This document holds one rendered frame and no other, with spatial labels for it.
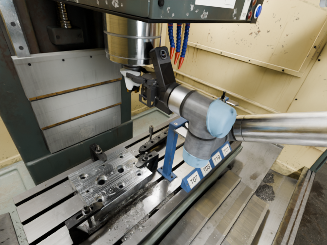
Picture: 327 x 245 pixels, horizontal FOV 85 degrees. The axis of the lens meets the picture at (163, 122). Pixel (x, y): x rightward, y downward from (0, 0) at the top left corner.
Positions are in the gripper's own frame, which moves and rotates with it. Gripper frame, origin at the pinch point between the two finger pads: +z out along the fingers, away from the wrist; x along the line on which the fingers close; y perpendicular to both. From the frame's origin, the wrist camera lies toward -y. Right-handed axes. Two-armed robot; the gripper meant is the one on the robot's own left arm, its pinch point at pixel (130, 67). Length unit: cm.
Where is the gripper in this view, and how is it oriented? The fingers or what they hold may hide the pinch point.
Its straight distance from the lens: 59.7
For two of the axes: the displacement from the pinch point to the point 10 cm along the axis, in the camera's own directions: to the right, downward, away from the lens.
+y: -1.0, 8.2, 5.7
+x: 7.1, -3.5, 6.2
